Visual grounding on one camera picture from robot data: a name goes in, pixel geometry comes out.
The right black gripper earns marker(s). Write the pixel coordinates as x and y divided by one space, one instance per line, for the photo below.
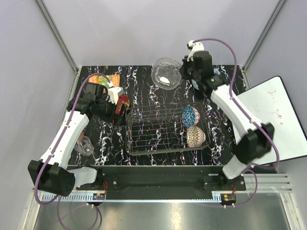
184 64

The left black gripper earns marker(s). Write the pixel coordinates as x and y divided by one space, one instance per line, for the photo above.
120 119

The red floral plate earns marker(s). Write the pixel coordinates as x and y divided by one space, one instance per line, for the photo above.
122 100

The clear glass bowl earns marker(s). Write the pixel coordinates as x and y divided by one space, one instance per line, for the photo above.
165 73

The blue triangle pattern bowl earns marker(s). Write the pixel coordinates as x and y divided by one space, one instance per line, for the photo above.
190 116

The wire dish rack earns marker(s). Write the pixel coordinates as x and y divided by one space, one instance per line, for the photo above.
158 128

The beige patterned bowl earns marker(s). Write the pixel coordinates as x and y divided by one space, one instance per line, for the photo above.
195 137

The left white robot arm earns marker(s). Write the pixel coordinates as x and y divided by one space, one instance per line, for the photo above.
50 173

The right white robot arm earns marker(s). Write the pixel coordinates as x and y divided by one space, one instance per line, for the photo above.
255 137

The light blue headphones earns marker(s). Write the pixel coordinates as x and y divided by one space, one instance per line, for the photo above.
194 83

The orange book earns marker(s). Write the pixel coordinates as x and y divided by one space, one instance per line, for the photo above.
115 79

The clear drinking glass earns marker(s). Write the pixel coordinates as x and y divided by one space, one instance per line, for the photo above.
84 146

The white whiteboard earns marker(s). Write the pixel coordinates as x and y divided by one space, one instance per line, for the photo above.
270 102

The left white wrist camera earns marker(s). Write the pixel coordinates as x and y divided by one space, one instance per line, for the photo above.
114 93

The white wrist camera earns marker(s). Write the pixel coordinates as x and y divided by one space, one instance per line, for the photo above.
114 93
194 47

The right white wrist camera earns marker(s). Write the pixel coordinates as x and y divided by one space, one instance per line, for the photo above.
194 47

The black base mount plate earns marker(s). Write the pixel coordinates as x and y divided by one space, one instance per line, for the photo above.
200 177

